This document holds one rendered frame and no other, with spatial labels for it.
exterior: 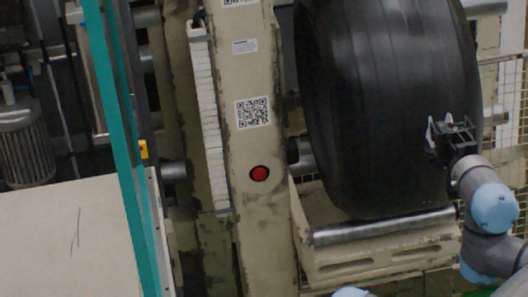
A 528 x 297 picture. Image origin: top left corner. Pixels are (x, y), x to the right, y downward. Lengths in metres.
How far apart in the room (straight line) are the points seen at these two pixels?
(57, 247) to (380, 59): 0.71
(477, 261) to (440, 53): 0.45
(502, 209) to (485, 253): 0.10
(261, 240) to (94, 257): 0.67
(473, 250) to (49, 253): 0.73
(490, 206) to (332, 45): 0.51
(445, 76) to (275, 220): 0.56
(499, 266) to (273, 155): 0.65
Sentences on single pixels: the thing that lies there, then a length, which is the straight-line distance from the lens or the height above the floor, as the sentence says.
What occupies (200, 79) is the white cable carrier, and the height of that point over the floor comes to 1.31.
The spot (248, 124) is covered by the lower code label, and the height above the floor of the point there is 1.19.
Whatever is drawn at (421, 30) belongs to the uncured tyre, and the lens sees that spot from 2.03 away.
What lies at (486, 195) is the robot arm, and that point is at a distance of 1.72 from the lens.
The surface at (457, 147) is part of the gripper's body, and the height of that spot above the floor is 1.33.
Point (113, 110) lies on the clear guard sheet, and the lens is 1.23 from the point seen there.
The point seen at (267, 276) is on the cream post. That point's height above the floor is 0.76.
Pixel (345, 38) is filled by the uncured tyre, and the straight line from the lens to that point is 2.01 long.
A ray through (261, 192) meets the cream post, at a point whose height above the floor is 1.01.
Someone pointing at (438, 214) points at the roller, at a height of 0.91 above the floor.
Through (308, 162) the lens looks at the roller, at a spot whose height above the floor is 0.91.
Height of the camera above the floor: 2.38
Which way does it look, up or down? 35 degrees down
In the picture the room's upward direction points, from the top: 6 degrees counter-clockwise
